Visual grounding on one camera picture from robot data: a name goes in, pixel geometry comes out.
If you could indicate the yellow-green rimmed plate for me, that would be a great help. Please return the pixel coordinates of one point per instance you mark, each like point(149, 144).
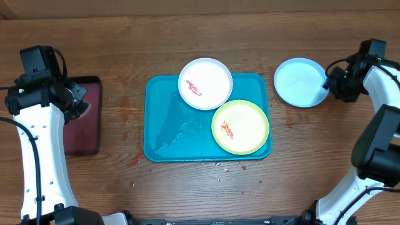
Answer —
point(240, 127)

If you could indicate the black tray with red water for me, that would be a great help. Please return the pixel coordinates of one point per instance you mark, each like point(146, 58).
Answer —
point(82, 135)

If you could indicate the light blue plate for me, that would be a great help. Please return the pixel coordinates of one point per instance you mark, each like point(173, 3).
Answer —
point(299, 82)

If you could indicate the white plate with red stain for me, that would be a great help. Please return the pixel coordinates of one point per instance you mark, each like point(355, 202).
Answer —
point(205, 83)

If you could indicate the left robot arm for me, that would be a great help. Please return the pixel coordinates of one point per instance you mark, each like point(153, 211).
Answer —
point(56, 117)

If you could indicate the teal plastic serving tray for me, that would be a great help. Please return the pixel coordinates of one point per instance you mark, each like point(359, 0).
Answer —
point(177, 132)

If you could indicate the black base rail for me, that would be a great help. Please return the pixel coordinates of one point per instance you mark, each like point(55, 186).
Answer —
point(274, 220)

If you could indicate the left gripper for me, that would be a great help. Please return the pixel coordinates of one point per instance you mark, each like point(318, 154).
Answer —
point(79, 91)

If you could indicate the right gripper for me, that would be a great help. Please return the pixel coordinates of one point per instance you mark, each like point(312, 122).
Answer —
point(347, 94)

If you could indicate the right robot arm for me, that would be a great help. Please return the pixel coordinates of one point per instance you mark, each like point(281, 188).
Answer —
point(374, 158)

